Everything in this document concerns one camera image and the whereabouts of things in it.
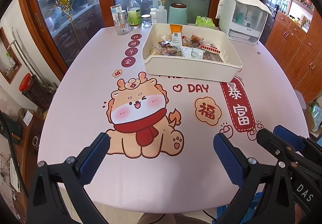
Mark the thin black cable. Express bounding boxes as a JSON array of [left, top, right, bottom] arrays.
[[201, 210, 218, 223]]

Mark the silver can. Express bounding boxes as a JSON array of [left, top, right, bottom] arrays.
[[118, 11, 128, 28]]

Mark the glass cup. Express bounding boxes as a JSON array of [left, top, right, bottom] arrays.
[[114, 18, 132, 36]]

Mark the mint green canister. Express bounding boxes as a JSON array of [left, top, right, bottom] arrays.
[[168, 3, 188, 25]]

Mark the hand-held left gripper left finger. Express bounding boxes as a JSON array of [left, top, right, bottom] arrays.
[[26, 133, 110, 224]]

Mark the red lid jar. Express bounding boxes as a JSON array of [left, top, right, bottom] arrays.
[[20, 73, 54, 111]]

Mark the wooden side table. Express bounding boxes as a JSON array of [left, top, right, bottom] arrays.
[[21, 110, 47, 182]]

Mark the orange snack packet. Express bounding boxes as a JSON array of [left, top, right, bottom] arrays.
[[169, 24, 183, 44]]

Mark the dark red entry door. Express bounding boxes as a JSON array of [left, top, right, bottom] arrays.
[[259, 0, 287, 43]]

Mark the dark brown cake packet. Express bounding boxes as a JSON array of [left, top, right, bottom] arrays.
[[163, 48, 182, 57]]

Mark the wooden wall niche frame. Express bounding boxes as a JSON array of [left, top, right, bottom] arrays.
[[0, 27, 23, 85]]

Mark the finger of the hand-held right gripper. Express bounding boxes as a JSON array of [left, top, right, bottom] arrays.
[[274, 125, 307, 152], [257, 128, 305, 171]]

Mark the green tissue pack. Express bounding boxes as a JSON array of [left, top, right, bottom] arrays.
[[195, 15, 216, 29]]

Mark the brown wooden cabinet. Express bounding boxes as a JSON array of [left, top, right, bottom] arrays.
[[264, 0, 322, 104]]

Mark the grey white snack packet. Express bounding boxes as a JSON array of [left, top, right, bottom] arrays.
[[180, 46, 194, 58], [192, 47, 205, 59]]

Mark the green label clear bottle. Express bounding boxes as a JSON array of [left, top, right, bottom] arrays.
[[127, 0, 142, 29]]

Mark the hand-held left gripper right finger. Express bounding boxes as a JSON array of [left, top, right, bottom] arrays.
[[213, 133, 295, 224]]

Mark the white plastic bin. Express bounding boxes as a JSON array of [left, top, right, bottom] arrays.
[[142, 23, 243, 83]]

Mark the white squeeze bottle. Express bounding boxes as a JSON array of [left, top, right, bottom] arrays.
[[148, 0, 168, 25]]

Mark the white trash bin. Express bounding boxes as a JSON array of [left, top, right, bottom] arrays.
[[293, 89, 309, 115]]

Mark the cream barcode snack packet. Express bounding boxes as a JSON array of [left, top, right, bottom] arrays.
[[199, 42, 222, 54]]

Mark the white blue carton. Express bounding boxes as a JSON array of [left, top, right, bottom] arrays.
[[110, 5, 122, 22]]

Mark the brown dried fruit packet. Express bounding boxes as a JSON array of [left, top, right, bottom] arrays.
[[187, 34, 204, 47]]

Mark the glass cabinet door gold ornament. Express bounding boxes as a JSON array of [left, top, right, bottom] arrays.
[[24, 0, 106, 81]]

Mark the white lidded storage cabinet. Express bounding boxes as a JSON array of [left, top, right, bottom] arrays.
[[216, 0, 273, 45]]

